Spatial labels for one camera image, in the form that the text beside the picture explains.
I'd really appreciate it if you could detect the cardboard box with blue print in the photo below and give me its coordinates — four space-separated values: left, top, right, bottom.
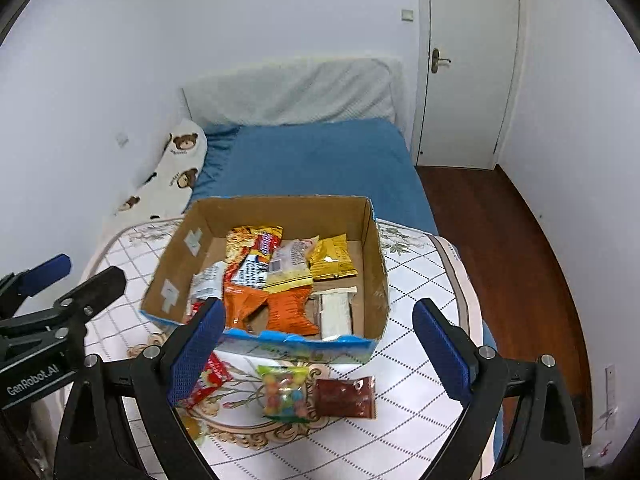
140 195 391 364

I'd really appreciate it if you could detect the white cake packet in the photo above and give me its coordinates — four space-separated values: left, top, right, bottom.
316 287 359 339

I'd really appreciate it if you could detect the blue bed sheet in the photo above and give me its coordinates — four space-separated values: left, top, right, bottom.
189 118 501 461

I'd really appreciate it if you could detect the white door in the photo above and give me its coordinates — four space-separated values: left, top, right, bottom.
414 0 524 170

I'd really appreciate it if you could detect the red white snack packet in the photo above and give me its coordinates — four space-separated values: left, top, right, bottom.
184 352 231 407

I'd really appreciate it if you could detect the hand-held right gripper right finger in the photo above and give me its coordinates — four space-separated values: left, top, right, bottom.
412 297 585 480

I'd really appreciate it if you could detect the white wall outlet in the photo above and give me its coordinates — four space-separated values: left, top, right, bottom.
602 364 617 429

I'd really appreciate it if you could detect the orange snack packet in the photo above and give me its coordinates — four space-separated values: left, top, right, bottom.
222 280 271 332
266 282 322 337

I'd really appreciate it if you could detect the large noodle snack bag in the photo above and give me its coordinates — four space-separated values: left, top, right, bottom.
224 226 284 288

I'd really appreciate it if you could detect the bear print pillow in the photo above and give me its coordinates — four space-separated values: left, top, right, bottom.
112 118 209 222

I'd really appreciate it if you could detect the pale yellow snack packet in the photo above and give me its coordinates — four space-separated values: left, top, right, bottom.
262 237 321 294

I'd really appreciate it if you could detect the dark red snack packet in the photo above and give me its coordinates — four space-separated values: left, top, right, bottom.
313 376 377 419

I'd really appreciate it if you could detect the clear bag of colourful candy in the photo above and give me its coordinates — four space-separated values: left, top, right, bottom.
255 364 311 421

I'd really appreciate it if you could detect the white blue snack packet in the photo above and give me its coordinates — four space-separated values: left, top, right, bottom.
189 262 227 307

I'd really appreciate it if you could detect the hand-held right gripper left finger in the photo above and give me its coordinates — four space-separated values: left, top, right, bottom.
54 297 226 480

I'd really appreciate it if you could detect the yellow red snack bar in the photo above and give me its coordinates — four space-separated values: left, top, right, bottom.
252 230 284 262

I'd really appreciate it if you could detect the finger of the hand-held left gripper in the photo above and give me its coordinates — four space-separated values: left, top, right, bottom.
0 254 72 319
52 266 127 320

